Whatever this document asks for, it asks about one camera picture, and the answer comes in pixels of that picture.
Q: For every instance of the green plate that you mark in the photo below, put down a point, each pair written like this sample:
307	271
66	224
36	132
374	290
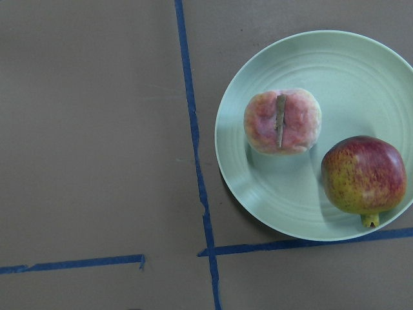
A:
363	88

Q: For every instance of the red yellow pomegranate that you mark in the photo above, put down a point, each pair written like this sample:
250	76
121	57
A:
365	176

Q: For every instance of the pink peach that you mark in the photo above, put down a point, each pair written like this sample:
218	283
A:
301	123

